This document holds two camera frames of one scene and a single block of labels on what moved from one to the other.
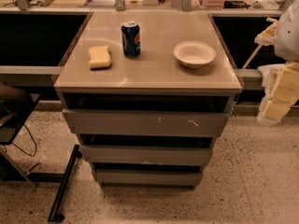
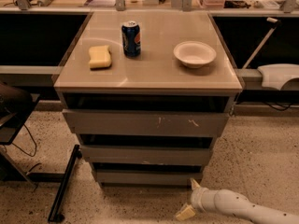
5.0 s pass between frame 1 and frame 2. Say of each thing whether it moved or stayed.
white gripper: moved
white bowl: stayed
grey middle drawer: stayed
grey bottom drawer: stayed
